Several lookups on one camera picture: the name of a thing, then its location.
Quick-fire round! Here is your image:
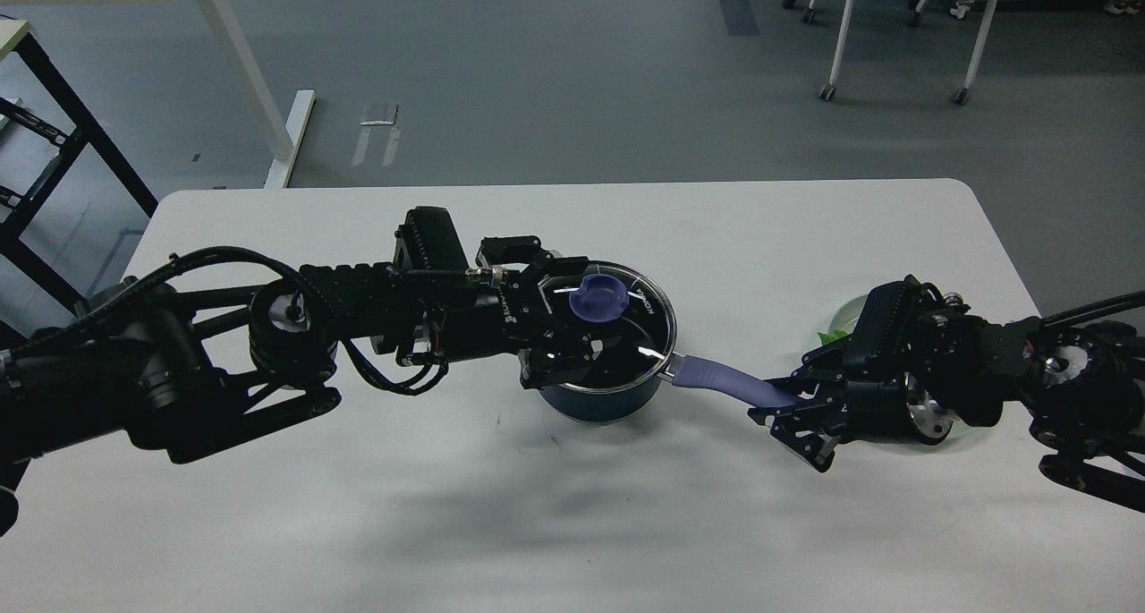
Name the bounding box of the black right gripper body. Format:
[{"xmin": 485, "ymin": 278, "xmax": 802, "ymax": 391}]
[{"xmin": 802, "ymin": 340, "xmax": 954, "ymax": 446}]

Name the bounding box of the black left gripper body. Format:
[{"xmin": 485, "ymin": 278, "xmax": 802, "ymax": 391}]
[{"xmin": 476, "ymin": 290, "xmax": 575, "ymax": 366}]

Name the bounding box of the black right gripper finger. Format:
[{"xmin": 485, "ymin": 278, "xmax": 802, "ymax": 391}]
[
  {"xmin": 747, "ymin": 376, "xmax": 848, "ymax": 414},
  {"xmin": 769, "ymin": 412, "xmax": 846, "ymax": 473}
]

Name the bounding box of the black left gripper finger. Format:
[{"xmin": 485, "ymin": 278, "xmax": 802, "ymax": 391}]
[
  {"xmin": 476, "ymin": 236, "xmax": 590, "ymax": 296},
  {"xmin": 521, "ymin": 331, "xmax": 631, "ymax": 390}
]

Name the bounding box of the glass pot lid blue knob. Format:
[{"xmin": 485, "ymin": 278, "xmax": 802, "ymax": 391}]
[{"xmin": 537, "ymin": 260, "xmax": 678, "ymax": 393}]

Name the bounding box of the blue saucepan with handle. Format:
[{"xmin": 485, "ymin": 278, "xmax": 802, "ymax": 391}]
[{"xmin": 537, "ymin": 260, "xmax": 797, "ymax": 427}]

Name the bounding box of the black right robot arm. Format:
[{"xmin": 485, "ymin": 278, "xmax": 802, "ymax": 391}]
[{"xmin": 748, "ymin": 276, "xmax": 1144, "ymax": 511}]

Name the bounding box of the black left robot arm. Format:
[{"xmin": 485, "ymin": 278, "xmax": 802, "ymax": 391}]
[{"xmin": 1, "ymin": 206, "xmax": 630, "ymax": 531}]

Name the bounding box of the orange toy carrot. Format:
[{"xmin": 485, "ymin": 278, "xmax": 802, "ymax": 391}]
[{"xmin": 818, "ymin": 330, "xmax": 851, "ymax": 345}]

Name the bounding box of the pale green glass plate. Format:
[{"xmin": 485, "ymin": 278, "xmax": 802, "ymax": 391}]
[{"xmin": 826, "ymin": 294, "xmax": 971, "ymax": 441}]

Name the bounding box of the black metal rack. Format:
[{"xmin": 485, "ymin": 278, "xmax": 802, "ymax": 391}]
[{"xmin": 1, "ymin": 18, "xmax": 158, "ymax": 311}]

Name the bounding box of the white table leg frame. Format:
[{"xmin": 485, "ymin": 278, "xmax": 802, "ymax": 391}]
[{"xmin": 3, "ymin": 0, "xmax": 318, "ymax": 190}]

